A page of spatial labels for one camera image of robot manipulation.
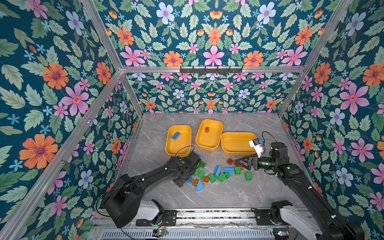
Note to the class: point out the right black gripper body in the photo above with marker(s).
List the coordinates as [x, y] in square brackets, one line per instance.
[264, 163]

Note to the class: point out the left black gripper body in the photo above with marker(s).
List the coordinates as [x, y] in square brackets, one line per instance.
[181, 181]

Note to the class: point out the green long lego brick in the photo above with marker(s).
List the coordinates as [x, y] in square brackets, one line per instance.
[202, 164]

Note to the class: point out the blue long lego brick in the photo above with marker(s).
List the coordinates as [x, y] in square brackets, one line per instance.
[175, 136]

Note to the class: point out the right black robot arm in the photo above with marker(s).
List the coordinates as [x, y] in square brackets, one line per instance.
[326, 223]

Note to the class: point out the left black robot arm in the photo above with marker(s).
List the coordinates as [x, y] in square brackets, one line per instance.
[124, 202]

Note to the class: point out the brown lego brick cluster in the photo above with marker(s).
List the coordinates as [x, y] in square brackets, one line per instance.
[233, 163]

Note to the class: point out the blue flat lego brick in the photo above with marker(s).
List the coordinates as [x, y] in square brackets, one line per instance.
[230, 170]

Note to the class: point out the brown lego brick lower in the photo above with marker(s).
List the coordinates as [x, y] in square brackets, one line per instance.
[205, 179]

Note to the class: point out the right yellow plastic bin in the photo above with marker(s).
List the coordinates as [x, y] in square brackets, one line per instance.
[237, 143]

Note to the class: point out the yellow plastic bin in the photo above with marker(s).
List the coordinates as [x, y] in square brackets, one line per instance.
[209, 141]
[182, 146]
[237, 143]

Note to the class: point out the blue sloped lego brick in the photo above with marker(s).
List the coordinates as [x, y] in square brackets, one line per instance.
[199, 186]

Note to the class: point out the green lego small brick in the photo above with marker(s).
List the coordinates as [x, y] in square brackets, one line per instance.
[222, 177]

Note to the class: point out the left yellow plastic bin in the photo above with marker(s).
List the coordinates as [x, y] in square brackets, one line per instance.
[182, 146]

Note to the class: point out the middle yellow plastic bin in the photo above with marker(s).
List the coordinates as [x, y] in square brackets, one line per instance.
[209, 141]

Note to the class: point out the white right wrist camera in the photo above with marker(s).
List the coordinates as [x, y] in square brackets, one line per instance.
[258, 146]

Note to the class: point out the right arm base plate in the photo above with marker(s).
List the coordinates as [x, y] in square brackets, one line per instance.
[268, 217]

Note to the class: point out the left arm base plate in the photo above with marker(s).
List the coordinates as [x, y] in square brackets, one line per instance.
[167, 218]

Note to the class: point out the aluminium front rail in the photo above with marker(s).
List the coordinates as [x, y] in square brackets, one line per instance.
[200, 224]

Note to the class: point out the black bracket on back rail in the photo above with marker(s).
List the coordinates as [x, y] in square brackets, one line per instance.
[210, 70]

